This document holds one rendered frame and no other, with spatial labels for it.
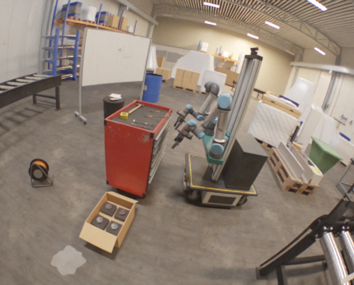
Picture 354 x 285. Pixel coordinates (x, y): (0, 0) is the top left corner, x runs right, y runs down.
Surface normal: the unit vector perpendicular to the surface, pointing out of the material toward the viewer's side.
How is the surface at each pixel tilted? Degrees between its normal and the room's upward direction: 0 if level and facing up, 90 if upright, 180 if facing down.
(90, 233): 25
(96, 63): 90
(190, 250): 0
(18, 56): 90
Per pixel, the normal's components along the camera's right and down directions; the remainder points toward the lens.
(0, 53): 0.96, 0.26
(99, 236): 0.11, -0.58
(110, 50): 0.80, 0.43
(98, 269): 0.21, -0.85
